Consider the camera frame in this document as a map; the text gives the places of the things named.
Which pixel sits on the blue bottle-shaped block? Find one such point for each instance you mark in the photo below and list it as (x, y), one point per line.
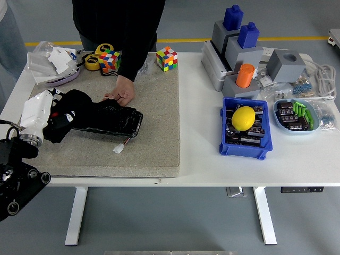
(233, 17)
(248, 34)

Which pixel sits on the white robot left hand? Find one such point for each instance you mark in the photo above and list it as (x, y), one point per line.
(35, 111)

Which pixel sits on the grey-brown mat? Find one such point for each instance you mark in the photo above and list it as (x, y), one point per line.
(154, 132)

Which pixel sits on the clear bag of screws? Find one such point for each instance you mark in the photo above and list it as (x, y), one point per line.
(146, 66)

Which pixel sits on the green battery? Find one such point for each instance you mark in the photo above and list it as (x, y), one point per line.
(299, 103)
(309, 117)
(301, 111)
(296, 110)

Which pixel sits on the white table leg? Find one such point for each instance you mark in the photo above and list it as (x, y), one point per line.
(264, 212)
(75, 212)

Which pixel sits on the black film-wrapped panel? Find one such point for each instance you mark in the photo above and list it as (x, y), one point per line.
(119, 119)

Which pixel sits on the white cart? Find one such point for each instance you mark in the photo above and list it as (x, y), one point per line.
(334, 38)

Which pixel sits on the clear bag with plug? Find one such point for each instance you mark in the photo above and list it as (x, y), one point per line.
(276, 93)

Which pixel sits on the grey junction box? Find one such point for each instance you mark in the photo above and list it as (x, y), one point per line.
(212, 69)

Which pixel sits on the person's left forearm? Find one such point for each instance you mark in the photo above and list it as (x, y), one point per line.
(130, 66)

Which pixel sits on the black table control panel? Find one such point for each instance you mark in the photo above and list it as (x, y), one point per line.
(302, 189)

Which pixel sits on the colourful puzzle cube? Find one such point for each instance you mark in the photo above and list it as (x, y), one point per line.
(166, 59)
(110, 59)

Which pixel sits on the orange cylinder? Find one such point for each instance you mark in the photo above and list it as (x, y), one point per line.
(245, 75)

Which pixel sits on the person's left hand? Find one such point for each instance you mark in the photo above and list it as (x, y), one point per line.
(123, 90)

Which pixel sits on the white plastic box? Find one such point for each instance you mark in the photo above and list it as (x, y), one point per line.
(40, 63)

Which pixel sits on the blue plastic bin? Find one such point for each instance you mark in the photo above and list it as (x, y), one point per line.
(247, 151)

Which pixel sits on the small white adapter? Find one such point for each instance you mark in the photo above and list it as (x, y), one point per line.
(264, 79)

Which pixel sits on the yellow tape measure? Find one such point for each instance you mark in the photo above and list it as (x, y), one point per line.
(92, 62)
(104, 48)

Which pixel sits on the black rag with red patch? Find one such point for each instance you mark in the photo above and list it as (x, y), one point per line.
(79, 103)

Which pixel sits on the person in background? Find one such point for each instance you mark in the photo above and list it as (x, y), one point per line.
(10, 40)

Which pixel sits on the dark cylindrical capacitor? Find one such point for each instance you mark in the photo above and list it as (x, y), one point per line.
(298, 124)
(284, 112)
(284, 105)
(251, 140)
(288, 118)
(230, 130)
(258, 109)
(256, 132)

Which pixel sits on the bag of blue resistors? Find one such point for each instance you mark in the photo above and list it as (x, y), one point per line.
(304, 87)

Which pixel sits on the grey block with round hole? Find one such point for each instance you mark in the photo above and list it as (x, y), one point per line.
(284, 67)
(244, 91)

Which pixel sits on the grey block with slot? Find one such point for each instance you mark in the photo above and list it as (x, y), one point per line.
(219, 34)
(244, 57)

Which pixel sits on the clear plastic bag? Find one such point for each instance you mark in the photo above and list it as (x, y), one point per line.
(43, 46)

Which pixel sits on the bag of small blue parts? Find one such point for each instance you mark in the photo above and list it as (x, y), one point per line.
(325, 117)

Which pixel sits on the yellow lemon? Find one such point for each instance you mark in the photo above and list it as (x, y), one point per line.
(243, 118)

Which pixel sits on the purple tray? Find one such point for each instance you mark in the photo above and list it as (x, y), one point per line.
(63, 79)

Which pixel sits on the light blue dish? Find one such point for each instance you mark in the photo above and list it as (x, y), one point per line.
(297, 132)

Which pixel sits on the metal bracket under table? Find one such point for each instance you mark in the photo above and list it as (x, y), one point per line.
(235, 191)

